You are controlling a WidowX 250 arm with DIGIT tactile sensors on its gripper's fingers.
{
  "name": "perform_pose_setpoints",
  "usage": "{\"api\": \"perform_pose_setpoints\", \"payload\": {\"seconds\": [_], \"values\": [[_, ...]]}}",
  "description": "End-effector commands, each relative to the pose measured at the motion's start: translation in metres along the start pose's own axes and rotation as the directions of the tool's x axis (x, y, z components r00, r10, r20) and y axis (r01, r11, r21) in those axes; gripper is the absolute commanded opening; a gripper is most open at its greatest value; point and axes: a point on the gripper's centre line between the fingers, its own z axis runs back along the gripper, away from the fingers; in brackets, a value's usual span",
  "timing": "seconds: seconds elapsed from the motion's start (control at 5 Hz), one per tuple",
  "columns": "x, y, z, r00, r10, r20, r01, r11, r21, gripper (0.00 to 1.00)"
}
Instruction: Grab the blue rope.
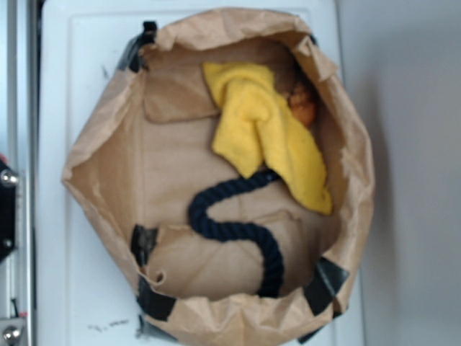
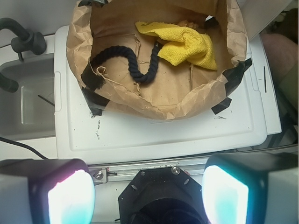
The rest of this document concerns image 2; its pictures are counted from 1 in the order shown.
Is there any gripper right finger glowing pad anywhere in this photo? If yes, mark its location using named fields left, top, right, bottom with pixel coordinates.
left=202, top=153, right=299, bottom=224

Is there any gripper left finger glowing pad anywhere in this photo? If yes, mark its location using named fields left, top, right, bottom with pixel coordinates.
left=0, top=159, right=95, bottom=224

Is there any clear plastic bin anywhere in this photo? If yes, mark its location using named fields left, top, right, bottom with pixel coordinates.
left=0, top=54, right=55, bottom=140

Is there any brown paper bag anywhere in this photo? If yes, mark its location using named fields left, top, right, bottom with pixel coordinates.
left=66, top=0, right=252, bottom=120

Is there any yellow microfiber cloth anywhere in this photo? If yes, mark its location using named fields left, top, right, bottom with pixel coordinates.
left=135, top=21, right=217, bottom=70

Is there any brown woven object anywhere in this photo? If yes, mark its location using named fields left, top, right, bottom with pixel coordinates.
left=177, top=20, right=199, bottom=30

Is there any black cable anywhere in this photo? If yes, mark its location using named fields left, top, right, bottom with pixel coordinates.
left=0, top=136, right=49, bottom=160

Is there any aluminium rail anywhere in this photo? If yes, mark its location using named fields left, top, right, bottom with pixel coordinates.
left=88, top=158, right=207, bottom=185

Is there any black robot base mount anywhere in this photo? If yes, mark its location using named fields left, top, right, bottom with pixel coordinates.
left=118, top=172, right=209, bottom=224

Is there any dark blue rope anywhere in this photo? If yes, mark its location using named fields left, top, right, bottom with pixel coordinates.
left=90, top=42, right=164, bottom=84

